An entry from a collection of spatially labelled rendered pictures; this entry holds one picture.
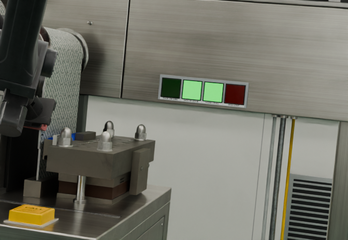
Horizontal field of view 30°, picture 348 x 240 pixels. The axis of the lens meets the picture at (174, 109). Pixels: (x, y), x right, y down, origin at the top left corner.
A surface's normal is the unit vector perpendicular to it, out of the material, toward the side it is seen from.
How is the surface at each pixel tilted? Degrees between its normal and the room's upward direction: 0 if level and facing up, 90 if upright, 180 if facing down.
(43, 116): 60
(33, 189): 90
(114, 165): 90
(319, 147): 90
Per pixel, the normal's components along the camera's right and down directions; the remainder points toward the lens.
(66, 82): 0.97, 0.11
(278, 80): -0.22, 0.03
